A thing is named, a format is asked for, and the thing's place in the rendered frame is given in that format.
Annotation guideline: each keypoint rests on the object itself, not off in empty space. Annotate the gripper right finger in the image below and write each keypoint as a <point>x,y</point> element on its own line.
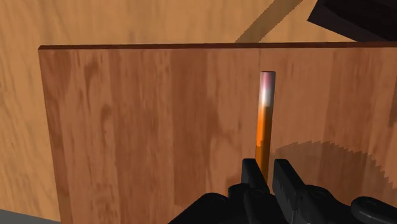
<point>294,192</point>

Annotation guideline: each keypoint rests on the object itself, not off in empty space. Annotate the orange pencil with pink eraser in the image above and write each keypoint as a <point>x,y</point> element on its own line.
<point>265,124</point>

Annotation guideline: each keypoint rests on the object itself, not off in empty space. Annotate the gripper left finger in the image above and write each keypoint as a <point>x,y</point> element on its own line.
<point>252,189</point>

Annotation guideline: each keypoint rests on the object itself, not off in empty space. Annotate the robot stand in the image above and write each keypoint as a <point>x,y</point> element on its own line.
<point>356,17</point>

